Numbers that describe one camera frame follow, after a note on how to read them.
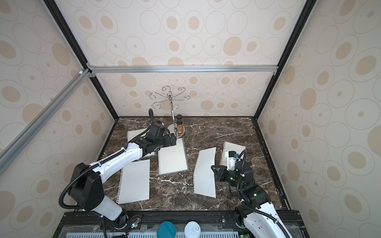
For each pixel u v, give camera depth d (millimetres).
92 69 897
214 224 731
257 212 487
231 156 666
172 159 989
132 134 1103
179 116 1046
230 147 1033
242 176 538
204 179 853
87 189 426
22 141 546
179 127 1029
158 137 673
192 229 668
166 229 653
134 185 852
